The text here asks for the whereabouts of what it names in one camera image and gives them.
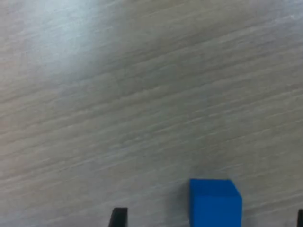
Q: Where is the blue cube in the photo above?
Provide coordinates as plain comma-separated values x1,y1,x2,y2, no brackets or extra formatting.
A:
189,178,243,227

